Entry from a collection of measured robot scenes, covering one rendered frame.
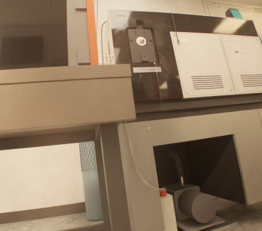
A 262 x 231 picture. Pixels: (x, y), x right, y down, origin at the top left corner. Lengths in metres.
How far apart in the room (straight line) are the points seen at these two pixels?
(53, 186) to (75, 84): 1.90
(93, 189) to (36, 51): 1.46
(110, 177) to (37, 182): 1.84
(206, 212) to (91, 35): 1.14
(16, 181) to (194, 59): 1.98
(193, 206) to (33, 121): 1.07
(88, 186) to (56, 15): 1.50
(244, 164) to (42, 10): 1.23
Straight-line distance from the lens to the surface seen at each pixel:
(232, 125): 1.30
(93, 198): 1.86
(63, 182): 2.23
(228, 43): 1.63
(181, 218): 1.50
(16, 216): 2.38
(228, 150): 1.36
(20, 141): 1.18
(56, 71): 0.42
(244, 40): 1.76
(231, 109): 1.34
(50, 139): 1.14
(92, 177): 1.83
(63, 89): 0.41
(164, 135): 1.07
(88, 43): 0.56
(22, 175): 2.31
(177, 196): 1.46
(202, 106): 1.20
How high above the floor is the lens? 0.52
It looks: 13 degrees up
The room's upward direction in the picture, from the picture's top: 8 degrees counter-clockwise
